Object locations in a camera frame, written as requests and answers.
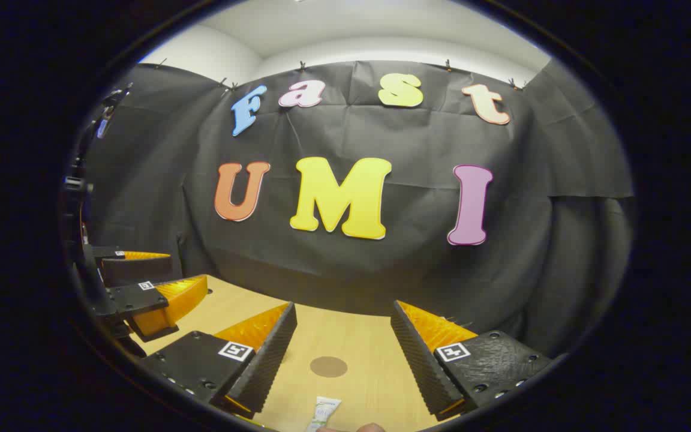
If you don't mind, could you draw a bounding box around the wooden desktop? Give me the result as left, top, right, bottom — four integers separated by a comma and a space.
130, 275, 478, 432

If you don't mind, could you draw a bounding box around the brown round coaster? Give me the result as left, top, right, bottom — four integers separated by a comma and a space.
310, 356, 348, 379

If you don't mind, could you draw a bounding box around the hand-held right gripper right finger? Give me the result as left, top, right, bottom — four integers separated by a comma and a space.
390, 300, 554, 421

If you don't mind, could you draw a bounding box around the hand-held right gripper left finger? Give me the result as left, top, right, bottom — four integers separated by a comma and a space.
140, 302, 298, 418

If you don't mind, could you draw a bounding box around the white toothpaste tube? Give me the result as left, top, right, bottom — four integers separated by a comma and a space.
307, 396, 342, 432

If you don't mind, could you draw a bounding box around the black backdrop cloth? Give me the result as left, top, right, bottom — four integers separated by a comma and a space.
79, 60, 634, 361

